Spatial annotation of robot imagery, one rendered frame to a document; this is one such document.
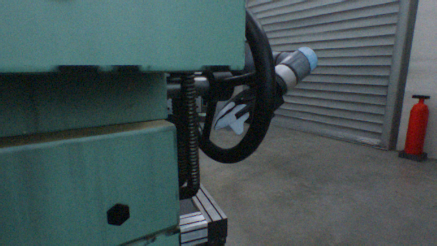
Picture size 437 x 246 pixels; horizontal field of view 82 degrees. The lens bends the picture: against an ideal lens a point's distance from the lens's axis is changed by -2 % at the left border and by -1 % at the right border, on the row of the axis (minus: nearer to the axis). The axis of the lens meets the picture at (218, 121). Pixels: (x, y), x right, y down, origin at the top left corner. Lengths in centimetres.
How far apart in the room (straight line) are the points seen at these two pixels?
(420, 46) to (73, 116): 302
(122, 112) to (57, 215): 8
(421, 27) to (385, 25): 29
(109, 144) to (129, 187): 4
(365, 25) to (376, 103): 84
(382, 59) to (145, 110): 301
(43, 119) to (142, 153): 7
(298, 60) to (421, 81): 241
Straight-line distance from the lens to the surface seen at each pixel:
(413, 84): 308
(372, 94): 316
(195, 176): 46
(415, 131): 294
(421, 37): 309
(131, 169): 19
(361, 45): 322
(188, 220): 112
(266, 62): 36
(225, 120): 58
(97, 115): 20
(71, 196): 19
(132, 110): 20
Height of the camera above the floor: 84
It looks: 12 degrees down
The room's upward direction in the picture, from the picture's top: straight up
